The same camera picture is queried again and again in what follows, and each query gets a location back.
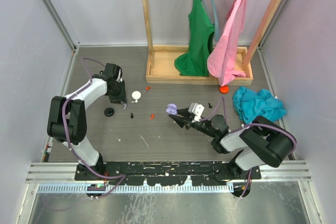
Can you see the grey blue hanger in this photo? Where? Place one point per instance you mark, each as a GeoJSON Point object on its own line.
{"type": "Point", "coordinates": [213, 18]}

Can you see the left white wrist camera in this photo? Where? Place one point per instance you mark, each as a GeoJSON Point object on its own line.
{"type": "Point", "coordinates": [119, 76]}

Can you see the black earbud case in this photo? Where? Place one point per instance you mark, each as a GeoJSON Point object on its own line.
{"type": "Point", "coordinates": [109, 112]}

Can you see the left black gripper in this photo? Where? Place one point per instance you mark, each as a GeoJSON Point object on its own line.
{"type": "Point", "coordinates": [122, 97]}

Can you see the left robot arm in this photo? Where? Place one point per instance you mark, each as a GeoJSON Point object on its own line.
{"type": "Point", "coordinates": [67, 122]}

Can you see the pink shirt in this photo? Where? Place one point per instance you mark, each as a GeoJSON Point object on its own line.
{"type": "Point", "coordinates": [221, 62]}

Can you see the white earbud case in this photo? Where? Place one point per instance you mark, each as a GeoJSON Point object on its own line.
{"type": "Point", "coordinates": [136, 95]}

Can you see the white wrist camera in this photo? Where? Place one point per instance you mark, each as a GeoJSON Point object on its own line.
{"type": "Point", "coordinates": [196, 110]}
{"type": "Point", "coordinates": [119, 76]}

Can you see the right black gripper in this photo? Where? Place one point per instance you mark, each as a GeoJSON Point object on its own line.
{"type": "Point", "coordinates": [181, 120]}

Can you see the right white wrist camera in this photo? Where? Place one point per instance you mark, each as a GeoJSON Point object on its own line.
{"type": "Point", "coordinates": [196, 110]}

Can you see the teal cloth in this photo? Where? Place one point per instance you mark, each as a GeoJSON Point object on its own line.
{"type": "Point", "coordinates": [250, 104]}

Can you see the white slotted cable duct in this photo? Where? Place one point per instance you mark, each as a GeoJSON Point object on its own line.
{"type": "Point", "coordinates": [124, 189]}

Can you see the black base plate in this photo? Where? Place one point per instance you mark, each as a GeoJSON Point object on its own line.
{"type": "Point", "coordinates": [208, 173]}

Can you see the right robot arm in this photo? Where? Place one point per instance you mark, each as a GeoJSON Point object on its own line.
{"type": "Point", "coordinates": [260, 142]}

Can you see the green shirt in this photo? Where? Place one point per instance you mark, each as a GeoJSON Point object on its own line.
{"type": "Point", "coordinates": [194, 61]}

